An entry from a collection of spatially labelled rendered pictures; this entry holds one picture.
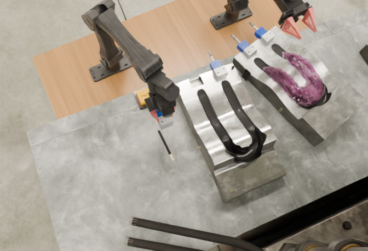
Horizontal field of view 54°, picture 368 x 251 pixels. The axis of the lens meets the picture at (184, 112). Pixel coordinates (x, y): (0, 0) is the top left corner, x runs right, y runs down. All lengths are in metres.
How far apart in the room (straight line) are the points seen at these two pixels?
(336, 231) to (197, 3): 1.16
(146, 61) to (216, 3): 0.74
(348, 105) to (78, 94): 1.11
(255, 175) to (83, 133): 0.71
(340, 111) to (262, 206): 0.48
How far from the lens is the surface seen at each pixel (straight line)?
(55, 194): 1.50
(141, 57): 1.16
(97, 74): 1.61
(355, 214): 1.62
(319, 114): 1.52
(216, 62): 1.51
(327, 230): 1.56
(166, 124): 1.34
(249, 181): 1.41
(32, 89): 2.60
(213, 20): 1.74
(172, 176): 1.45
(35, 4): 2.94
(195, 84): 1.50
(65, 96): 1.61
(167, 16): 1.75
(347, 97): 1.60
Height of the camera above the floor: 2.22
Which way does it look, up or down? 69 degrees down
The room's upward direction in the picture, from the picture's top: 6 degrees clockwise
